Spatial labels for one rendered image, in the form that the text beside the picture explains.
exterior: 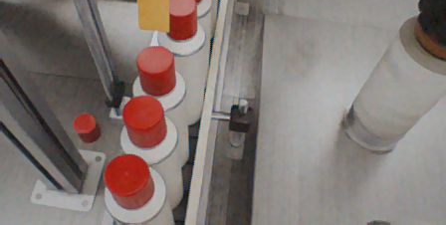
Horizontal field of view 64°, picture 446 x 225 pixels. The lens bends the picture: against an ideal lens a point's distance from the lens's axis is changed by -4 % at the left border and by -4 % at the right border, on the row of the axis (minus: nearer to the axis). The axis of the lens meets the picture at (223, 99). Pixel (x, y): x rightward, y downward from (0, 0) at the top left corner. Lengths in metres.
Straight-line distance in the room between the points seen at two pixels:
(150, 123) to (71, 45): 0.43
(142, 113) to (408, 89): 0.29
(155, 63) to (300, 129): 0.28
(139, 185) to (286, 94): 0.34
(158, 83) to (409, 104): 0.28
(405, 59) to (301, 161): 0.19
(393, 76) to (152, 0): 0.27
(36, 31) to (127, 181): 0.51
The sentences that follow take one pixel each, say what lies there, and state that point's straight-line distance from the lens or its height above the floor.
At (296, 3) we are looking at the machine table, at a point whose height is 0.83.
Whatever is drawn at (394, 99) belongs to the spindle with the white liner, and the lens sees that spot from 0.46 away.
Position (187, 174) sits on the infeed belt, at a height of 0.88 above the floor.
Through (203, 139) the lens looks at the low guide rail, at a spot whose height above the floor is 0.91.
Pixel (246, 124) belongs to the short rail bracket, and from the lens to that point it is 0.48.
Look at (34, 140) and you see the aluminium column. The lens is 0.41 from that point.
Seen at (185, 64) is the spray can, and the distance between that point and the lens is 0.40.
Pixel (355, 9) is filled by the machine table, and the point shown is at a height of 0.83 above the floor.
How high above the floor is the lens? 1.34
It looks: 58 degrees down
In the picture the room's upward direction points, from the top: 6 degrees clockwise
